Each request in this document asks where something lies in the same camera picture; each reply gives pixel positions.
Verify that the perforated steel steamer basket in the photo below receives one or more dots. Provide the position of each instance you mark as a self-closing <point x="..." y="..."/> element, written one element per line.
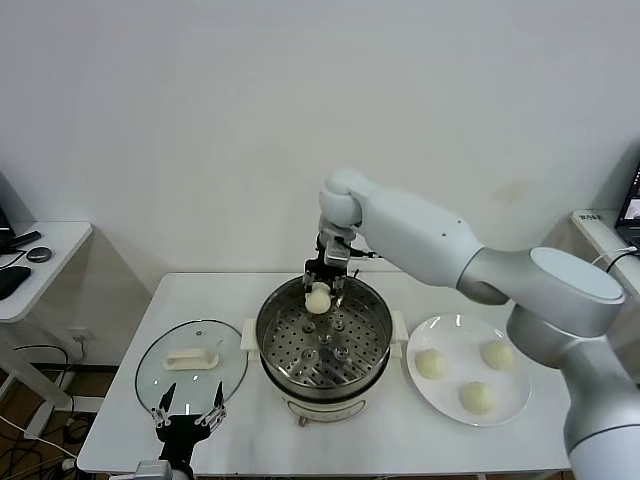
<point x="300" y="370"/>

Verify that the white steamed baozi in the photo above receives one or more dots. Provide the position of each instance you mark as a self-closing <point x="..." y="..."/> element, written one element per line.
<point x="431" y="364"/>
<point x="477" y="399"/>
<point x="317" y="302"/>
<point x="498" y="356"/>

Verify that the white power strip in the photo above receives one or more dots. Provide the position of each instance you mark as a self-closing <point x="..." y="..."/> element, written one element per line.
<point x="68" y="463"/>

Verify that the cream electric cooker base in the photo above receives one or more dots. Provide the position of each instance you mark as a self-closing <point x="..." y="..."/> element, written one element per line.
<point x="320" y="407"/>

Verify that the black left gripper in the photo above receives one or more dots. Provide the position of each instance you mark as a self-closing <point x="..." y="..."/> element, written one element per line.
<point x="177" y="432"/>

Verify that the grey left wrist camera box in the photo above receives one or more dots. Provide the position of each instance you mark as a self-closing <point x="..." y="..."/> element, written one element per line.
<point x="152" y="471"/>

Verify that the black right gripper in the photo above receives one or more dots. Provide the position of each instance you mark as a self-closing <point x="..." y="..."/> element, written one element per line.
<point x="325" y="271"/>

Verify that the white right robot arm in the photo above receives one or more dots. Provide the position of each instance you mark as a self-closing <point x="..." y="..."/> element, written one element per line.
<point x="425" y="220"/>

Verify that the dark grey monitor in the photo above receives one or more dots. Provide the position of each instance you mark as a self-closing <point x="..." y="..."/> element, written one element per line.
<point x="6" y="225"/>

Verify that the white round plate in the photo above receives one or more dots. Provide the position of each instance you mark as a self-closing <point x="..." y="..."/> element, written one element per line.
<point x="450" y="400"/>

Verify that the white wall socket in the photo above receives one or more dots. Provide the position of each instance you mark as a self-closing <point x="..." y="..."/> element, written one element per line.
<point x="82" y="332"/>

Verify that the white table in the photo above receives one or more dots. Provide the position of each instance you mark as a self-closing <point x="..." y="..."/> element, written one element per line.
<point x="400" y="450"/>

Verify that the white side desk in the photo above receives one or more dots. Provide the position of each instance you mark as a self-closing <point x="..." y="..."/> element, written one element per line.
<point x="595" y="235"/>
<point x="60" y="250"/>

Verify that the open dark laptop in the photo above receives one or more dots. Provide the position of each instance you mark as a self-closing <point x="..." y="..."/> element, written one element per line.
<point x="631" y="210"/>

